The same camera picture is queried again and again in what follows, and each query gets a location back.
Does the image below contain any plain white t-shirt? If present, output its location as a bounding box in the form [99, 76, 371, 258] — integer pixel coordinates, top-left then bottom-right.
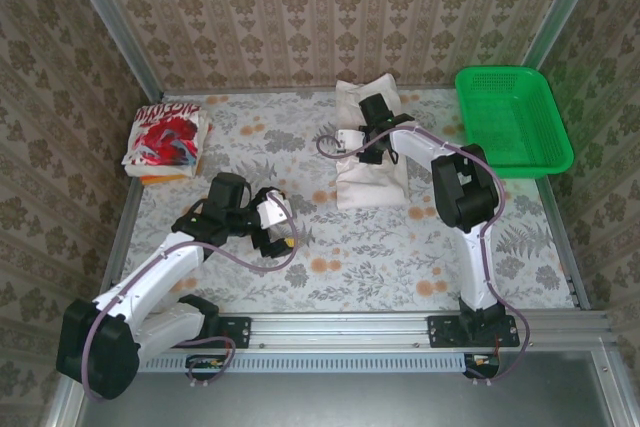
[333, 74, 410, 211]

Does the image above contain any green plastic basket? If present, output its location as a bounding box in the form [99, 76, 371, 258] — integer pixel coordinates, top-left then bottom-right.
[454, 65, 575, 181]

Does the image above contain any floral tablecloth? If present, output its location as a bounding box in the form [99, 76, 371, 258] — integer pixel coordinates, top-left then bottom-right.
[112, 89, 576, 313]

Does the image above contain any folded orange t-shirt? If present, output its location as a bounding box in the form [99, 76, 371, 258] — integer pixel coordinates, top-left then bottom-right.
[139, 166, 201, 187]

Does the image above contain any folded red print t-shirt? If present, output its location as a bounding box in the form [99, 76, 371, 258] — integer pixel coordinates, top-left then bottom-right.
[121, 103, 214, 179]

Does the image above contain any grey metal front panel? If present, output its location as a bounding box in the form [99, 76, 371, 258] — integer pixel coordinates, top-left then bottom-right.
[44, 341, 636, 427]

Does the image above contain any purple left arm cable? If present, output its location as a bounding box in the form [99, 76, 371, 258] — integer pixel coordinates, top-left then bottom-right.
[82, 189, 299, 402]

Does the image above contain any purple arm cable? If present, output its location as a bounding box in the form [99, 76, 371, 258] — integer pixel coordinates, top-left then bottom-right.
[316, 125, 531, 387]
[82, 189, 299, 402]

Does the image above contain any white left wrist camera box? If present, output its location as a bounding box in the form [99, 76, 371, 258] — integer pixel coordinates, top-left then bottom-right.
[255, 192, 290, 227]

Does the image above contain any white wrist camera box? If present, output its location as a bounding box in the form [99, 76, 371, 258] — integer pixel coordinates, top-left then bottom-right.
[255, 192, 290, 227]
[333, 130, 366, 151]

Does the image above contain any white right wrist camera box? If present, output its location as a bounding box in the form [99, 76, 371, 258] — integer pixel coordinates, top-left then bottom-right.
[333, 130, 366, 151]

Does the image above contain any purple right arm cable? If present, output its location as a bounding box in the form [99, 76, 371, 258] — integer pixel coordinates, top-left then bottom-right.
[316, 125, 531, 387]

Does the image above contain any aluminium front rail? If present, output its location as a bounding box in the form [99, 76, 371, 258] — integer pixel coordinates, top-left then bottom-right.
[73, 311, 619, 348]

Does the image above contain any grey slotted cable duct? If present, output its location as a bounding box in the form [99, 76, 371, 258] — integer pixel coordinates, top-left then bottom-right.
[137, 352, 466, 373]

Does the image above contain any black cable port with wires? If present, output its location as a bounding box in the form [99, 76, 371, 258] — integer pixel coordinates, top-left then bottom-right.
[185, 354, 227, 381]
[463, 352, 501, 379]

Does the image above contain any aluminium corner post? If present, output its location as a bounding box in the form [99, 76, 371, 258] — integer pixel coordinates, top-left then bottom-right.
[58, 0, 165, 101]
[510, 0, 609, 96]

